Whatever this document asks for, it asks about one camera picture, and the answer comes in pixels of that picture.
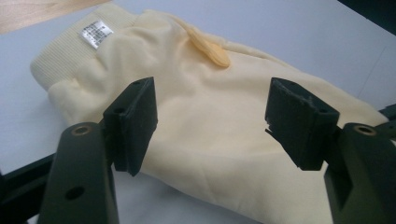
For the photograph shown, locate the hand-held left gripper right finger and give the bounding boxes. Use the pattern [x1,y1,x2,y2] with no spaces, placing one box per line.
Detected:
[264,77,341,172]

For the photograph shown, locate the cream baby pants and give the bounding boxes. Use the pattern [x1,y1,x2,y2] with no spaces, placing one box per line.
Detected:
[29,2,390,224]

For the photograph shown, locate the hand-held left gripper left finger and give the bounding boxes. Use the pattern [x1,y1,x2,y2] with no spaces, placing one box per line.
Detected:
[102,76,159,177]

